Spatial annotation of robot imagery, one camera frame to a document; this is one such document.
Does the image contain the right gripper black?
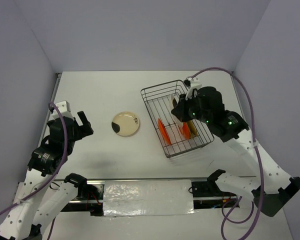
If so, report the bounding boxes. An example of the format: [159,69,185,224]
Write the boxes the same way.
[170,91,211,124]

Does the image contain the cream plate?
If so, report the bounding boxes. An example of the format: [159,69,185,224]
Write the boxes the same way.
[169,94,184,134]
[111,111,141,137]

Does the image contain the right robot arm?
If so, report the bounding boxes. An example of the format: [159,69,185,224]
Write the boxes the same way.
[171,86,300,217]

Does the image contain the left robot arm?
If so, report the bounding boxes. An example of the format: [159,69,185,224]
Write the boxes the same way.
[0,111,94,240]

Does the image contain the orange plate middle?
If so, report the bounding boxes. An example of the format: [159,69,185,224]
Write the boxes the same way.
[178,122,191,140]

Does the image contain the orange plate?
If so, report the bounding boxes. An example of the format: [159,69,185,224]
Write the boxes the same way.
[178,122,191,140]
[157,118,172,146]

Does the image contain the mustard plate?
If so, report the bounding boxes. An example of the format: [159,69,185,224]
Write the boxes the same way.
[187,121,195,137]
[193,126,198,136]

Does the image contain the orange plate front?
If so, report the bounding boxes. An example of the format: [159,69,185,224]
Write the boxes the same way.
[157,118,172,146]

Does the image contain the silver tape sheet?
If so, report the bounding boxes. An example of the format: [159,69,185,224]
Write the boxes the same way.
[103,179,195,217]

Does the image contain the wire dish rack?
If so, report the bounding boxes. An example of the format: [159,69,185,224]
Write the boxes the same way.
[140,80,215,158]

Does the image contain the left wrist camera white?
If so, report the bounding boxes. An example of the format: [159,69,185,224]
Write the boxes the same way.
[51,100,74,120]

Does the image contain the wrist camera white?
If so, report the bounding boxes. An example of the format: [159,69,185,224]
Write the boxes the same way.
[183,77,202,101]
[51,100,74,120]

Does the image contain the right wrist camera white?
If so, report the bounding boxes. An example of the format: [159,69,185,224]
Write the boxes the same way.
[183,77,202,101]

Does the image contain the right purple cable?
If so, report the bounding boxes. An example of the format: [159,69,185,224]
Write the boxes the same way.
[188,66,263,240]

